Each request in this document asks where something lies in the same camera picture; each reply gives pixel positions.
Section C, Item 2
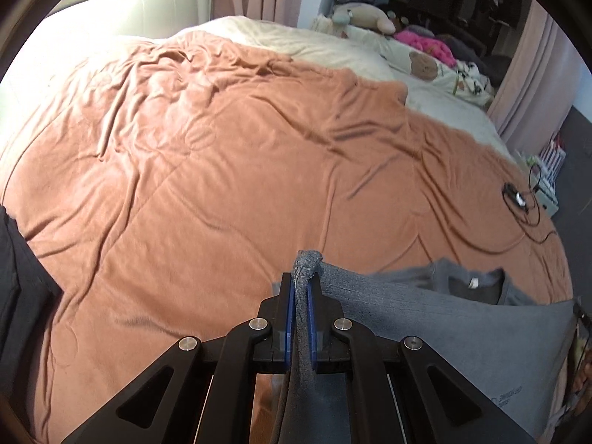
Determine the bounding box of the dark trouser leg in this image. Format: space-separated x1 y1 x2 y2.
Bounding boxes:
1 209 62 399

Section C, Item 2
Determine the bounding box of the khaki bag with strap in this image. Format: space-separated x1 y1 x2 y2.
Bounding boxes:
552 300 591 427

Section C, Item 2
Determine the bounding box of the cream white duvet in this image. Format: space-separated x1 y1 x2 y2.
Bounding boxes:
0 14 519 186

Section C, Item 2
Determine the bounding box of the white bedside storage box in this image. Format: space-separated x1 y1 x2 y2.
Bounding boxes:
514 150 559 218

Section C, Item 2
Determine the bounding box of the terracotta orange blanket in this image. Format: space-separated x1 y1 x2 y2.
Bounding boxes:
1 28 576 443

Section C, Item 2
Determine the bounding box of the plush toy animal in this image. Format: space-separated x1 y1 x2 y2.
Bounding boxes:
331 2 396 36

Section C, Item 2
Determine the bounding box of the grey t-shirt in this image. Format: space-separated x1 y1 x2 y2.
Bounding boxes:
272 250 576 443

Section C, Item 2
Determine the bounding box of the pink curtain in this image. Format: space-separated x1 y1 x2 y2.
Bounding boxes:
488 1 583 154

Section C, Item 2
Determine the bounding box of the black cable with device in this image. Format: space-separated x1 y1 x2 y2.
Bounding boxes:
501 160 563 246

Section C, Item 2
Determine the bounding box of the black white patterned cloth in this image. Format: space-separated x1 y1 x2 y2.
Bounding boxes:
454 60 494 96

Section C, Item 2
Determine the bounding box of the bear print pillow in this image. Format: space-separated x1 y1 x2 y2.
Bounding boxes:
312 15 495 108

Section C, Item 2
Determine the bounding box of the pink fluffy cloth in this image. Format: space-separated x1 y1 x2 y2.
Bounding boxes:
394 30 457 68

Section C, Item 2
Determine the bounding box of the striped gift bag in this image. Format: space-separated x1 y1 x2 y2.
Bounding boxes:
539 133 567 184

